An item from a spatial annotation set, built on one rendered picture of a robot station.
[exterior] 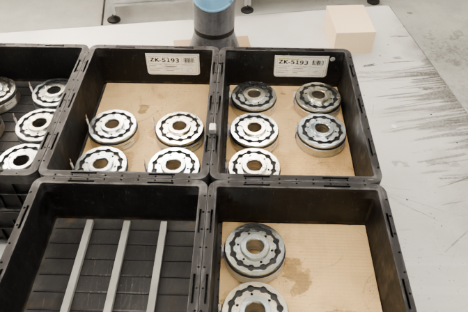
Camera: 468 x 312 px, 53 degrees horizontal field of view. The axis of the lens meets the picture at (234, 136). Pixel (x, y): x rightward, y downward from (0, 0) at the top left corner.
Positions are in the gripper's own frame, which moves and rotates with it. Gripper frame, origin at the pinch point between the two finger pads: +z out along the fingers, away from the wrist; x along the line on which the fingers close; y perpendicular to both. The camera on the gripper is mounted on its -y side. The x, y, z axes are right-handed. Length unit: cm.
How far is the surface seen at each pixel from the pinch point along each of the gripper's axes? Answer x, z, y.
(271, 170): -31, 5, 69
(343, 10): -1.4, 13.6, -5.1
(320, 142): -20, 5, 61
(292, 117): -25, 8, 50
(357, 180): -18, -2, 77
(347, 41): -2.0, 16.7, 7.4
